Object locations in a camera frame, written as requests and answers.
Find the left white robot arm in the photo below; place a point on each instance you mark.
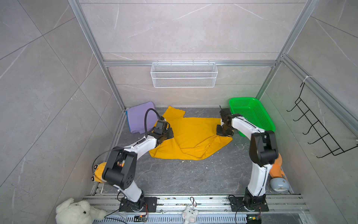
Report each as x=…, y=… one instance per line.
x=120, y=168

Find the white plush bear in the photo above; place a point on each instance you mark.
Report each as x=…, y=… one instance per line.
x=71, y=212

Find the white wire mesh basket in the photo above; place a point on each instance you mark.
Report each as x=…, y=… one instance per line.
x=184, y=75

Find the green plastic basket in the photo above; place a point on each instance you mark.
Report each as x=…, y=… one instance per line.
x=253, y=111

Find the small white plush toy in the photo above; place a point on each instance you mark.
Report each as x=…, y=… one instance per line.
x=189, y=215

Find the yellow t-shirt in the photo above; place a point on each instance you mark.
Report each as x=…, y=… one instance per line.
x=193, y=138

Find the folded purple t-shirt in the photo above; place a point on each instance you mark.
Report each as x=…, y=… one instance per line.
x=136, y=115

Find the orange plush toy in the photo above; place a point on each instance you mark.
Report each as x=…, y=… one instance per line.
x=276, y=170

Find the yellow plush toy red dress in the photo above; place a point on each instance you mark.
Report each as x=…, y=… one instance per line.
x=98, y=173

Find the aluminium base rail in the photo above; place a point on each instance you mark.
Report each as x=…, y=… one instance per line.
x=212, y=209

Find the black wire hook rack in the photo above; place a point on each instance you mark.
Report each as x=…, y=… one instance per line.
x=316, y=124

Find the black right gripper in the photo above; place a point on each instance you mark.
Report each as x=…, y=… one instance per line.
x=219, y=132

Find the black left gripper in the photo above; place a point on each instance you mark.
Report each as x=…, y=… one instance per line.
x=171, y=135

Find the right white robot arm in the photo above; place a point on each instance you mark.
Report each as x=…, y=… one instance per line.
x=263, y=152

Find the grey round plush head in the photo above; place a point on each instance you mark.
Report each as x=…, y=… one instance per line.
x=279, y=185

